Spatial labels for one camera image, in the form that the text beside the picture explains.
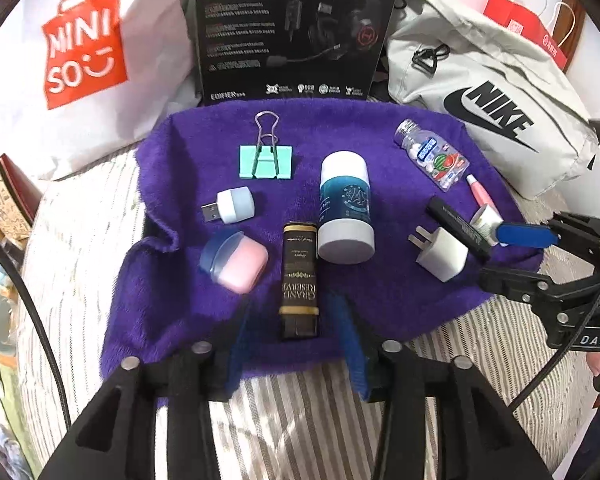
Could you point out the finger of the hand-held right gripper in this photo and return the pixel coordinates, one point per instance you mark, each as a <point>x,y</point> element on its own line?
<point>525,235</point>
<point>510,280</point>

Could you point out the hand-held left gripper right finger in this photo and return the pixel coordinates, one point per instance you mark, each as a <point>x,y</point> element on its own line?
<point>347,340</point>

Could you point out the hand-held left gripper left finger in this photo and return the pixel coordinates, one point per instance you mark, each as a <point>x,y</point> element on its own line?
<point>237,355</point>

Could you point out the small white cylinder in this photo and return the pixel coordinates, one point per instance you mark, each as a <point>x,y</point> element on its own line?
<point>485,220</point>

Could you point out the white charger plug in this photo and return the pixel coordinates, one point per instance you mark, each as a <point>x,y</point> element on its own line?
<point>442,257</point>

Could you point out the black lipstick tube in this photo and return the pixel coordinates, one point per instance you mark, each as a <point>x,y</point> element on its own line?
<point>455,220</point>

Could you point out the black and gold rectangular bottle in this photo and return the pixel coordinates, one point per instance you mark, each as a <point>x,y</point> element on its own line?
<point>300,285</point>

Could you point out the pink and blue small jar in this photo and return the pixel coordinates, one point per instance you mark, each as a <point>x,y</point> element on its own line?
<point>240,265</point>

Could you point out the blue and white stick container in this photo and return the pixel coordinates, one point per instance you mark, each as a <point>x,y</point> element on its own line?
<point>345,210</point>

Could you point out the white usb night light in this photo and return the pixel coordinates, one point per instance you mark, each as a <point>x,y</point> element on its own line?
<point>237,204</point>

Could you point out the purple towel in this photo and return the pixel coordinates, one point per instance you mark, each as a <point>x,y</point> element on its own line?
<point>180,320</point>

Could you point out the grey sports bag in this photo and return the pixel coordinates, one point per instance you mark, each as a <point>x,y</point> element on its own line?
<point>505,135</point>

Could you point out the small clear candy bottle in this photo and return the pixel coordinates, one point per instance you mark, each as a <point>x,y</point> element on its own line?
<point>432,157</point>

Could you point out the teal binder clip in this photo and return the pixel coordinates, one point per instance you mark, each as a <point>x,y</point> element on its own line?
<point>267,162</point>

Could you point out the red paper bag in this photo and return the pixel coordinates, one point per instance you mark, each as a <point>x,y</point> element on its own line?
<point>530,25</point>

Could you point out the brown wooden headboard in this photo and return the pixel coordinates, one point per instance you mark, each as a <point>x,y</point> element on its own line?
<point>572,25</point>

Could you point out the white shopping bag red logo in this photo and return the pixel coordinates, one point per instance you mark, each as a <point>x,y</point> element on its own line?
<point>95,110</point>

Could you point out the black headset box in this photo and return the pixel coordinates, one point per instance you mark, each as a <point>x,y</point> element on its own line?
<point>280,35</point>

